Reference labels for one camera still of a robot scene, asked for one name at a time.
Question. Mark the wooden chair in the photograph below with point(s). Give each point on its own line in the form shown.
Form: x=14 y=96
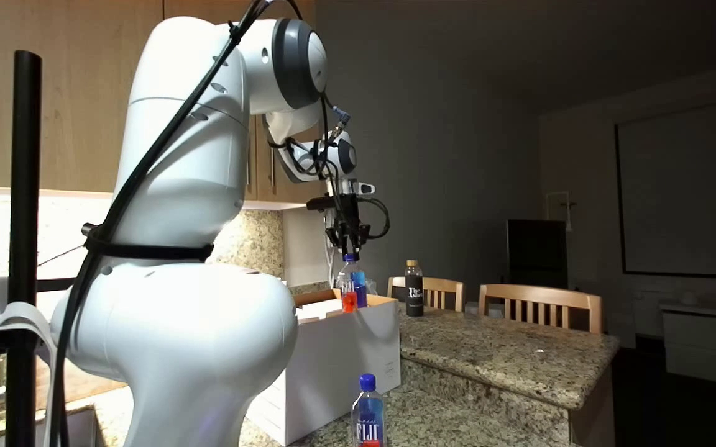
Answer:
x=540 y=304
x=441 y=294

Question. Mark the wall projection screen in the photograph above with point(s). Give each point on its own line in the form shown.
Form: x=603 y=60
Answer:
x=666 y=191

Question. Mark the open cardboard box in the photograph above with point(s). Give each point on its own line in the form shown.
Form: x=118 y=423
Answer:
x=331 y=350

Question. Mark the blue-cap water bottle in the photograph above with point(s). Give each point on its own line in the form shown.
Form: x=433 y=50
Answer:
x=366 y=416
x=351 y=284

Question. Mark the black vertical pole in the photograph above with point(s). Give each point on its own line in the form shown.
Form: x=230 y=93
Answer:
x=24 y=241

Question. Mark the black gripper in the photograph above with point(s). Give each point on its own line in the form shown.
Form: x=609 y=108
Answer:
x=346 y=229

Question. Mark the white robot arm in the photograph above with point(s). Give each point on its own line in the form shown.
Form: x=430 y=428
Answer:
x=192 y=339

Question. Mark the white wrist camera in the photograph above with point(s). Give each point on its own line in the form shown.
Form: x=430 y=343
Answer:
x=364 y=190

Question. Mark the dark glass bottle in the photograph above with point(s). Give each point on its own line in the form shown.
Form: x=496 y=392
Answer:
x=413 y=288

